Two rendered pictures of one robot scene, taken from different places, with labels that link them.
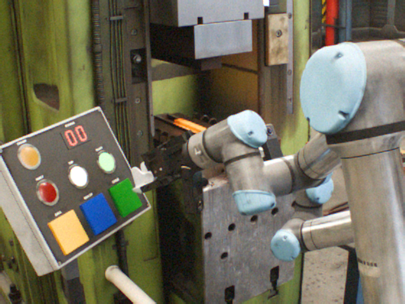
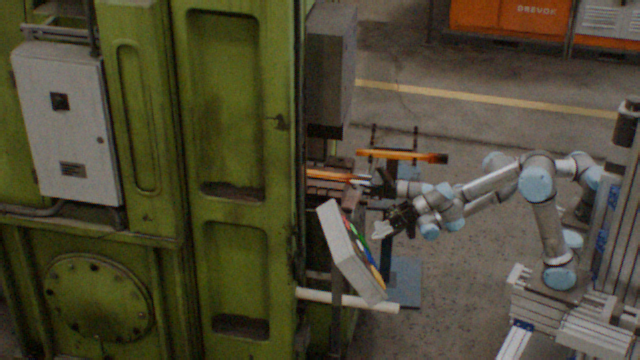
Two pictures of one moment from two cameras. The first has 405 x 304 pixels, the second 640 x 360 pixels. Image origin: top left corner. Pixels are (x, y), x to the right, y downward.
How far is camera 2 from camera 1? 268 cm
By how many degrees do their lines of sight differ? 40
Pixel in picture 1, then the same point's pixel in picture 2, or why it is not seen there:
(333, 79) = (541, 185)
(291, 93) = not seen: hidden behind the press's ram
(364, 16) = not seen: outside the picture
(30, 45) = (197, 158)
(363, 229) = (548, 228)
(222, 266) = not seen: hidden behind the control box
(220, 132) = (437, 197)
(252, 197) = (460, 222)
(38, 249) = (376, 293)
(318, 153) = (482, 192)
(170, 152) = (404, 213)
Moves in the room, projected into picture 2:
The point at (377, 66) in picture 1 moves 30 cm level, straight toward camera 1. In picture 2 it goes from (550, 173) to (606, 220)
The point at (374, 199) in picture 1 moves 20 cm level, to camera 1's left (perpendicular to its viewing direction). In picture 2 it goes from (552, 217) to (519, 240)
